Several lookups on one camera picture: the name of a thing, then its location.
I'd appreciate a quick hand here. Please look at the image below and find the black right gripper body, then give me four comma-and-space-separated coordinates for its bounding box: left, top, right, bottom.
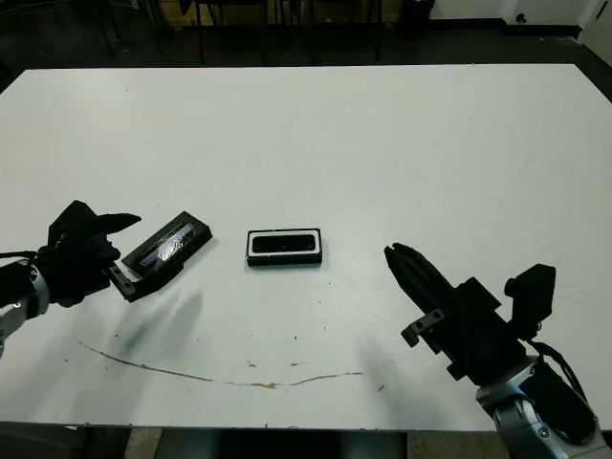
400, 275, 529, 384

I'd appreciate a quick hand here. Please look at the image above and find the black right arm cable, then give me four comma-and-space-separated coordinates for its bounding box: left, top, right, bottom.
523, 334, 592, 422

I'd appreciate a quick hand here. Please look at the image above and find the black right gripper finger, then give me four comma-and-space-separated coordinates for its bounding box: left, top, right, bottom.
383, 245, 440, 317
390, 242, 461, 311

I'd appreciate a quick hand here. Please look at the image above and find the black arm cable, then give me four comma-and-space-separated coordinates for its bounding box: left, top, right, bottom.
523, 334, 592, 422
0, 248, 47, 264

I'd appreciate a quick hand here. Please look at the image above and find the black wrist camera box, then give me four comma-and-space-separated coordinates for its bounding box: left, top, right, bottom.
503, 264, 557, 339
49, 199, 102, 240

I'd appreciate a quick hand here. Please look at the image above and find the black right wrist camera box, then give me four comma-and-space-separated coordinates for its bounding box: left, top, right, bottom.
503, 264, 557, 339

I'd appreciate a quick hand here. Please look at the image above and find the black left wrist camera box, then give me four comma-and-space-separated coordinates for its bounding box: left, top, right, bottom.
49, 199, 102, 240

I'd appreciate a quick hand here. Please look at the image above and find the grey robot lower body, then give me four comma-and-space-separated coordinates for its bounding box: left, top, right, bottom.
209, 429, 407, 459

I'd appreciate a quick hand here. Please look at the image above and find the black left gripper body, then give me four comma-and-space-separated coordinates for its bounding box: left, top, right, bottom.
36, 228, 141, 309

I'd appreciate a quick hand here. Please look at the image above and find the black box lid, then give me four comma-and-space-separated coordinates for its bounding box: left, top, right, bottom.
120, 210, 214, 303

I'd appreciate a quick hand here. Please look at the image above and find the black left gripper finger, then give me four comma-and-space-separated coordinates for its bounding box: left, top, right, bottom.
126, 280, 167, 303
97, 212, 142, 236

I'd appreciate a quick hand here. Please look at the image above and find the black bar-shaped camera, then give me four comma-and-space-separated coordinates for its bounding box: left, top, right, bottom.
251, 232, 318, 253

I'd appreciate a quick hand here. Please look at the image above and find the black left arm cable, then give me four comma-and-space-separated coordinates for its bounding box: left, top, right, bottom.
0, 248, 47, 264

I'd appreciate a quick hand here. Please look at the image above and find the black box base white insert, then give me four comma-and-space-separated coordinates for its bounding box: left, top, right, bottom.
247, 228, 324, 269

